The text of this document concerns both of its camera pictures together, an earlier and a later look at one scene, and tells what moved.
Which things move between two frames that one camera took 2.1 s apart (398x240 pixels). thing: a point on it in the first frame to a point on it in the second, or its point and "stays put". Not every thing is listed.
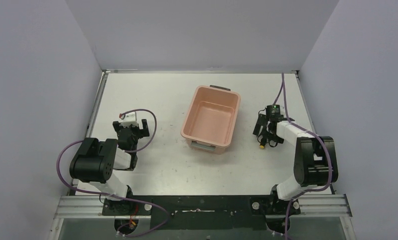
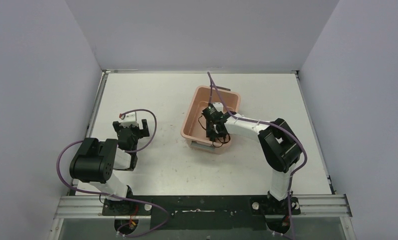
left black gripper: x=132 y=129 stays put
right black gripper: x=261 y=123 to x=211 y=133
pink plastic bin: x=209 y=116 stays put
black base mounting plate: x=206 y=213 stays put
